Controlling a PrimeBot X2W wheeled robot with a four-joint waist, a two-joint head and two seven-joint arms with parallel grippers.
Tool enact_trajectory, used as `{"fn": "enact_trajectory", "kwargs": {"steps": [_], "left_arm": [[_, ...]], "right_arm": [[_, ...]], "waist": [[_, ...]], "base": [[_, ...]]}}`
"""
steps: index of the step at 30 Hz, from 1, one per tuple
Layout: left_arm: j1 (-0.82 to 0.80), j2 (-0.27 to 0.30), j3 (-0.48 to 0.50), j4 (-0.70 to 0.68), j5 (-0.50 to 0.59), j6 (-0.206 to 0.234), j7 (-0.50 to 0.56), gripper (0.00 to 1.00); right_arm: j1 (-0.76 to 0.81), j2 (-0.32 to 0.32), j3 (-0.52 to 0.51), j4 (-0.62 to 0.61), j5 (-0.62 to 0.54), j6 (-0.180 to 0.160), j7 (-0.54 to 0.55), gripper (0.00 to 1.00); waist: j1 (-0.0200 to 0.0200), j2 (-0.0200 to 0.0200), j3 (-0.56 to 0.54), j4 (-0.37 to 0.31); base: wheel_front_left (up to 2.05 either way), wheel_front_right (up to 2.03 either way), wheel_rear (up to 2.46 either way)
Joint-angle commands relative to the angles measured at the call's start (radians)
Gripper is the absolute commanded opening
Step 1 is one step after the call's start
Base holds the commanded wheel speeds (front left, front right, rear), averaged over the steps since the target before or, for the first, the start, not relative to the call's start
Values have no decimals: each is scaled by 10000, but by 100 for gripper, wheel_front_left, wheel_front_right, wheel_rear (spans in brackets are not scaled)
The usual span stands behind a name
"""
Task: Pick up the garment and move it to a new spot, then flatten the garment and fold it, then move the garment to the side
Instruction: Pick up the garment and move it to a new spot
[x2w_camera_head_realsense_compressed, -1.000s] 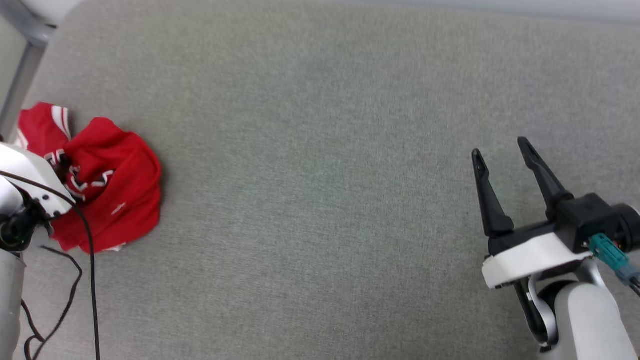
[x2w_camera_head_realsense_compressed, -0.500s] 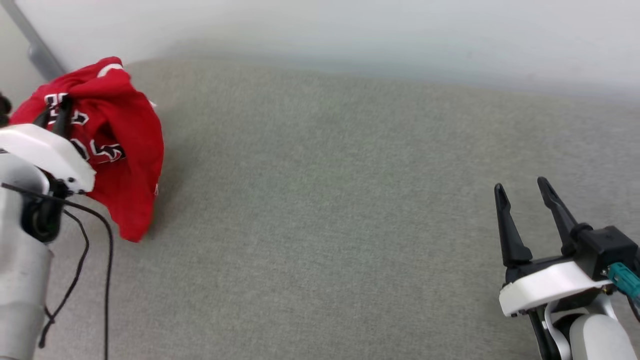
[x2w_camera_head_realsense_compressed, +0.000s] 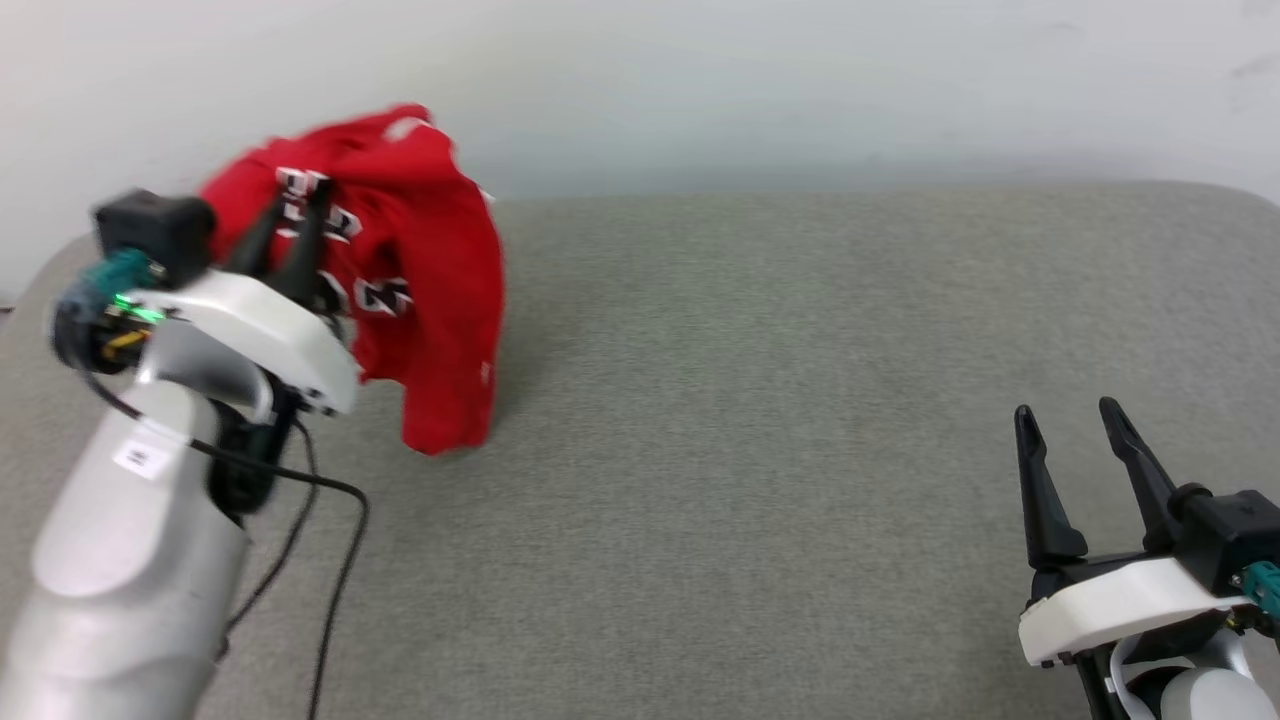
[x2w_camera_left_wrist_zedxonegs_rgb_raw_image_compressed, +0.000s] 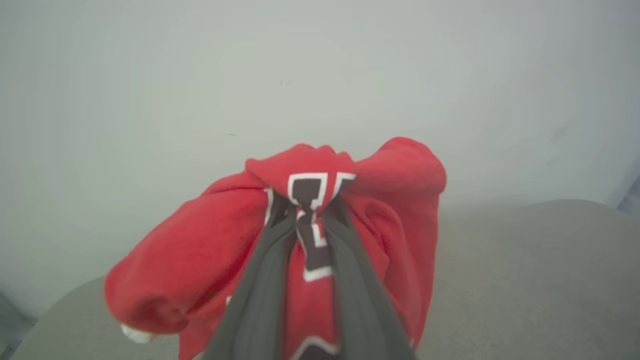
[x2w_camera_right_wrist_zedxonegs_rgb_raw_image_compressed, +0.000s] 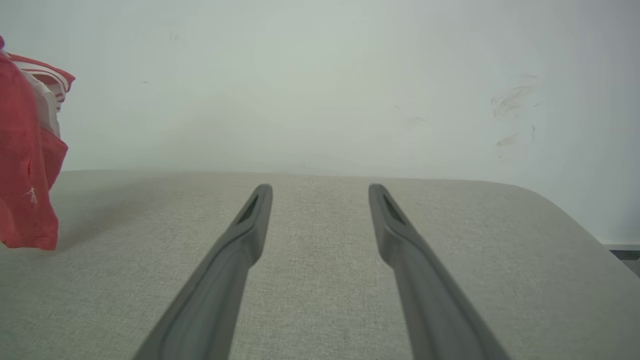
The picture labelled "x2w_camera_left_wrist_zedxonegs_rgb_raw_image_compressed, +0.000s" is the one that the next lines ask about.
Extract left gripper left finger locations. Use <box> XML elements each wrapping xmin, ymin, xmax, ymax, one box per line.
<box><xmin>202</xmin><ymin>196</ymin><xmax>298</xmax><ymax>360</ymax></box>

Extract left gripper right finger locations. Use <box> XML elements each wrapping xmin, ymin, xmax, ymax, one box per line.
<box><xmin>319</xmin><ymin>196</ymin><xmax>417</xmax><ymax>360</ymax></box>

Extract red garment with white trim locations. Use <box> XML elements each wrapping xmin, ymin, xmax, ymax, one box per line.
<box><xmin>104</xmin><ymin>136</ymin><xmax>447</xmax><ymax>360</ymax></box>

